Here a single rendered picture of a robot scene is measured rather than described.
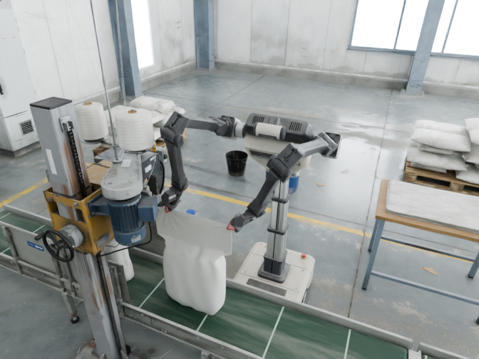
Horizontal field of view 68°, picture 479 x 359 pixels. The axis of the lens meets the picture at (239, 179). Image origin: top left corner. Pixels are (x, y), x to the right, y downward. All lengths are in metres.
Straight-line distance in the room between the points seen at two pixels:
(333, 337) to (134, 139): 1.60
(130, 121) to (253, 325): 1.42
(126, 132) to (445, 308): 2.73
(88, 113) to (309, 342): 1.73
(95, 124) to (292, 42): 8.34
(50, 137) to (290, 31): 8.58
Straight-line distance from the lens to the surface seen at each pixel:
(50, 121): 1.62
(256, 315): 2.37
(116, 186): 1.62
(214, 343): 2.25
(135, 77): 7.79
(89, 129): 1.81
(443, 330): 3.19
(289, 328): 2.34
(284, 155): 1.45
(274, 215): 2.44
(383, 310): 3.13
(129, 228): 1.74
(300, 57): 9.81
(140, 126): 1.61
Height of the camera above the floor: 2.20
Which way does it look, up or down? 29 degrees down
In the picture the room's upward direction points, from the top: 1 degrees clockwise
